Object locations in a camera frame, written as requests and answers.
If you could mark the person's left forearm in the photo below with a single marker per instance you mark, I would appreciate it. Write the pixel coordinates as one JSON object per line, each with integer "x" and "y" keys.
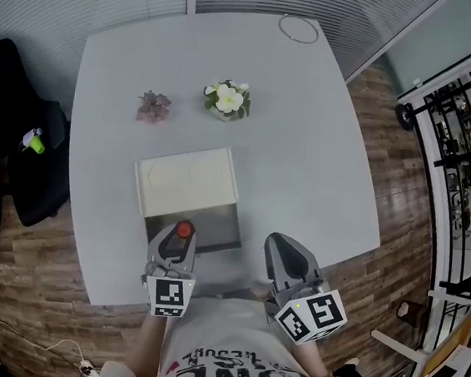
{"x": 150, "y": 346}

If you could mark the person's right forearm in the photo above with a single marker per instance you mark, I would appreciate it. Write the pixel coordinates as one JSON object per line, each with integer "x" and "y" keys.
{"x": 313, "y": 359}

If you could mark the white metal frame stand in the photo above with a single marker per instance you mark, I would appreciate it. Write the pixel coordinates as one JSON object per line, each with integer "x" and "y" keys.
{"x": 398, "y": 347}

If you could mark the white flower potted plant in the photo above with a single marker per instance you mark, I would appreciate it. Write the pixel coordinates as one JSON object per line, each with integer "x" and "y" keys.
{"x": 228, "y": 98}

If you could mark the pink succulent plant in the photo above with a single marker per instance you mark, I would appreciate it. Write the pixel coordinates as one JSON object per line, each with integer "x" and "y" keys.
{"x": 153, "y": 108}

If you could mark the person's white printed t-shirt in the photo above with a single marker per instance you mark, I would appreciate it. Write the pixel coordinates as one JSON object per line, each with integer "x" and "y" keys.
{"x": 228, "y": 333}

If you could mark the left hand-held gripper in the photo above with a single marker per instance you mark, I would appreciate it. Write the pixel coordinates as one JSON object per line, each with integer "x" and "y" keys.
{"x": 168, "y": 293}

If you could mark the green and white spray bottle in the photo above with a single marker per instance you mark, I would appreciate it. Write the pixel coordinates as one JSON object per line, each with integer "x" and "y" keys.
{"x": 35, "y": 142}

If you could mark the yellow wooden board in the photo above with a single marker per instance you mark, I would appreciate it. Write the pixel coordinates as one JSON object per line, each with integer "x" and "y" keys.
{"x": 454, "y": 336}

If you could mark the cream box with lid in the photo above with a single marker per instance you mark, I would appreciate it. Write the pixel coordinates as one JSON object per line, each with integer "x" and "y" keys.
{"x": 186, "y": 182}

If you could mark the white power strip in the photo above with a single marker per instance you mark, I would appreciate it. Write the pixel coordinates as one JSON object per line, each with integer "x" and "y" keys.
{"x": 91, "y": 371}

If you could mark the black metal shelf rack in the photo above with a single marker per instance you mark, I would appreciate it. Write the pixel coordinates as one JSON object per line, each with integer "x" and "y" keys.
{"x": 469, "y": 152}

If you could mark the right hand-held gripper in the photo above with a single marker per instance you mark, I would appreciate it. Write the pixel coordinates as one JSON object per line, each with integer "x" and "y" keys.
{"x": 314, "y": 313}

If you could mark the black caster wheel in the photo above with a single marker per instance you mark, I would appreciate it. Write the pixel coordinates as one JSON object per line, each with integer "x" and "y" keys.
{"x": 404, "y": 116}

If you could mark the black office chair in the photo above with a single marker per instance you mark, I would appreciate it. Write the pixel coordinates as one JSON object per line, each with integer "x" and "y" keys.
{"x": 13, "y": 110}

